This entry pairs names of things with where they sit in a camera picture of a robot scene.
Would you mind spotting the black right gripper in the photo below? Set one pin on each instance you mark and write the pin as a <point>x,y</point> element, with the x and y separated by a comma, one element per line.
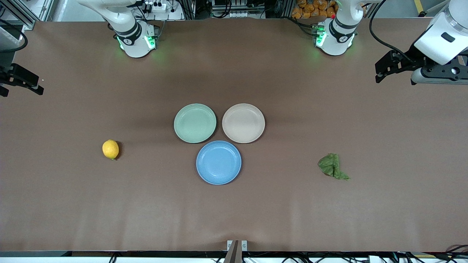
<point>8,76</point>

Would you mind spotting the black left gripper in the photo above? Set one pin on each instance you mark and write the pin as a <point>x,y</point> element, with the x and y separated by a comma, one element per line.
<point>410,61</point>

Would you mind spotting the yellow lemon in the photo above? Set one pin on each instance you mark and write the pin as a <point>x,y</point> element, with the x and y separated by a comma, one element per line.
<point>110,149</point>

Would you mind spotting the green lettuce leaf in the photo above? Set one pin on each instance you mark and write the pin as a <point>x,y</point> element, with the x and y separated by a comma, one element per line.
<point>331,166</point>

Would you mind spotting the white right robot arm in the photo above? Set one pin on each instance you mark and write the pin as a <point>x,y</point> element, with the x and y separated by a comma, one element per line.
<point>133,44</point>

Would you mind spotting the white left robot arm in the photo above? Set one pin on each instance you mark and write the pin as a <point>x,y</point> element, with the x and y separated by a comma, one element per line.
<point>334,42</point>

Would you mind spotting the bag of orange items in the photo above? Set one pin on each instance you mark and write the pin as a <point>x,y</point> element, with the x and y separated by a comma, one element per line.
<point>314,9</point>

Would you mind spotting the white power strip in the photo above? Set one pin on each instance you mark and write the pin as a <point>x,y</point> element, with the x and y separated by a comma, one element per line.
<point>155,6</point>

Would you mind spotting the beige plate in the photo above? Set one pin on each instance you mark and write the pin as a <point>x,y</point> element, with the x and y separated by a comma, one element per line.
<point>243,123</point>

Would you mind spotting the white connector block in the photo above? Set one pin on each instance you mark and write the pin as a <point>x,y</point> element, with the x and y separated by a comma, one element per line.
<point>236,14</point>

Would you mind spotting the light green plate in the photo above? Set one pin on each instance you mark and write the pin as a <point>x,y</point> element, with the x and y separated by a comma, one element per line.
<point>195,123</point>

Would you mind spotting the blue plate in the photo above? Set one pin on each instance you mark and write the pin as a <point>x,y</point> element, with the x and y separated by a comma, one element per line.
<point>218,162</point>

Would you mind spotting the aluminium frame profile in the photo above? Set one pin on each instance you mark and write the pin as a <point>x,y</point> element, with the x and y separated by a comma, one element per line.
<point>22,11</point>

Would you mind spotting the metal table edge bracket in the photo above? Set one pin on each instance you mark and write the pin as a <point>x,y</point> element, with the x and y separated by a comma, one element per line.
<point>237,248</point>

